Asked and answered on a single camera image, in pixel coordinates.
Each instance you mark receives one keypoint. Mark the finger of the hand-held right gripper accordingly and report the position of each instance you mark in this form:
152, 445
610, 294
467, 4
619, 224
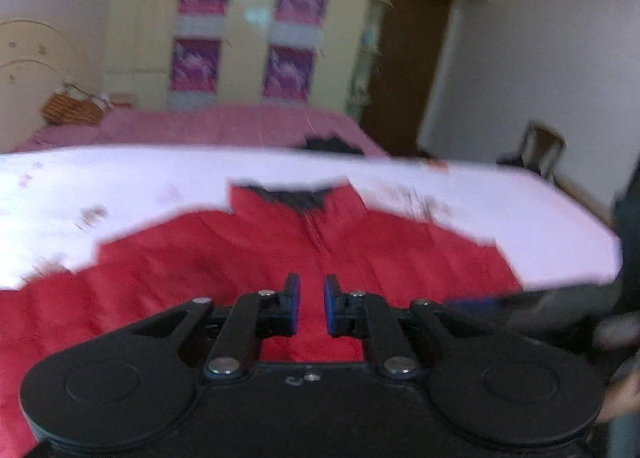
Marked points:
475, 305

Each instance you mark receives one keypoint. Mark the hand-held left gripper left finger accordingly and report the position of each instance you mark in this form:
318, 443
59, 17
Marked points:
292, 304

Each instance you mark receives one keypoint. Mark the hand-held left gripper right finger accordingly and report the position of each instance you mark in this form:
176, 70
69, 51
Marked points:
330, 306

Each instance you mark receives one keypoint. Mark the red padded jacket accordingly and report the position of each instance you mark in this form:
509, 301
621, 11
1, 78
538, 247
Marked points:
150, 268

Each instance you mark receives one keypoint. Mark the person's right forearm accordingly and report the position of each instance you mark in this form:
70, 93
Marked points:
620, 403

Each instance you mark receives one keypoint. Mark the black cloth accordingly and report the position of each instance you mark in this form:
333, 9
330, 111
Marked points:
330, 146

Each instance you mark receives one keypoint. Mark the brown wooden chair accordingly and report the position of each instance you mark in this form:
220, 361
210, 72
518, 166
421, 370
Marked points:
542, 143

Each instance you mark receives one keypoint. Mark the white floral quilt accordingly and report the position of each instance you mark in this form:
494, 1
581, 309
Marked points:
150, 178

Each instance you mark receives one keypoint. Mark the pink bed sheet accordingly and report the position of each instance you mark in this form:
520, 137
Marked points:
210, 126

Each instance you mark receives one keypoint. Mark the brown wooden door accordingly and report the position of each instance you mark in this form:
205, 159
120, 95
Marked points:
405, 73

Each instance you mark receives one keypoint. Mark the cream wardrobe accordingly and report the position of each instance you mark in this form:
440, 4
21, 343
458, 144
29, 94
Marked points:
250, 53

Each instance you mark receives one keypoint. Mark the open shelf unit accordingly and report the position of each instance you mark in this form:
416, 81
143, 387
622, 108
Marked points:
367, 48

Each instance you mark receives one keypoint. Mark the wicker basket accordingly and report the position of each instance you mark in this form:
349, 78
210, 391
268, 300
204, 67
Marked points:
72, 108

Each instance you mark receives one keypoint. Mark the cream arched headboard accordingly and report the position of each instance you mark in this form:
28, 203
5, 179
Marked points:
27, 53

